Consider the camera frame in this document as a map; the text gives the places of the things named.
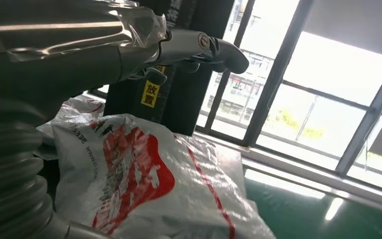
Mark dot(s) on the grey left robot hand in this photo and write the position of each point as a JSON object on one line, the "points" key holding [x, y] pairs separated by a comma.
{"points": [[65, 49]]}

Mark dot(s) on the white red-printed courier package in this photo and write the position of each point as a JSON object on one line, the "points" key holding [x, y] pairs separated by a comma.
{"points": [[151, 184], [75, 109]]}

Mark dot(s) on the black inbound scanner machine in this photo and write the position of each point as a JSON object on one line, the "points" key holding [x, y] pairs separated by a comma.
{"points": [[184, 99]]}

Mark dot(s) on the green conveyor belt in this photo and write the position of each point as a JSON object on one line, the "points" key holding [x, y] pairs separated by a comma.
{"points": [[309, 214]]}

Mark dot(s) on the yellow warning sticker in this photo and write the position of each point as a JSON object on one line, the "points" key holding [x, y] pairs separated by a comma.
{"points": [[151, 94]]}

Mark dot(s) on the dark window frame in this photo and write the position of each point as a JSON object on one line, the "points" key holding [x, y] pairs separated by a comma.
{"points": [[276, 72]]}

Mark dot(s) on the silver conveyor side rail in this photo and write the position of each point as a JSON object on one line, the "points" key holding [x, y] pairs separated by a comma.
{"points": [[342, 184]]}

